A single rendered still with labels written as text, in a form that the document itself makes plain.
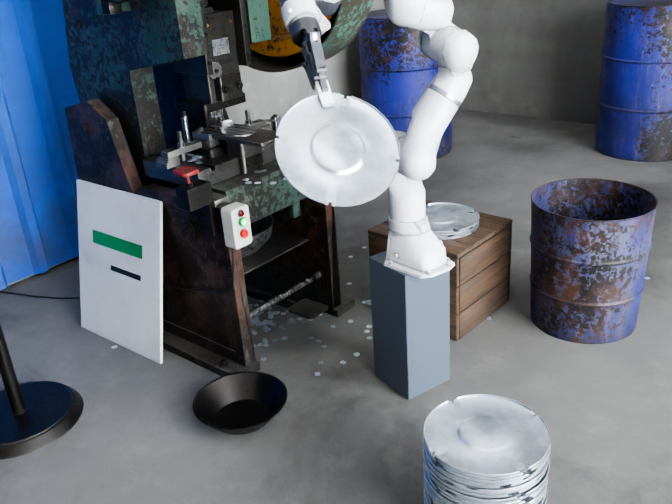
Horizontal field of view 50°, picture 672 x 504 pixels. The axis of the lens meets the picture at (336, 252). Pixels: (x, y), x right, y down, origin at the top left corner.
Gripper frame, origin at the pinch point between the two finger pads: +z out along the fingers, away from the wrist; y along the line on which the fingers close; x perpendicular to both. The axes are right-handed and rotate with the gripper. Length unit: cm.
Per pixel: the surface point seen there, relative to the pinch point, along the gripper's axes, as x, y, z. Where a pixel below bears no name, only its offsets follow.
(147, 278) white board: -49, -108, -3
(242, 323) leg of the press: -21, -96, 24
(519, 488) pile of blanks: 22, -15, 95
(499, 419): 26, -24, 80
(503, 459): 21, -16, 89
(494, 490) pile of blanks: 16, -15, 94
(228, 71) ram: -10, -64, -55
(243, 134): -9, -71, -33
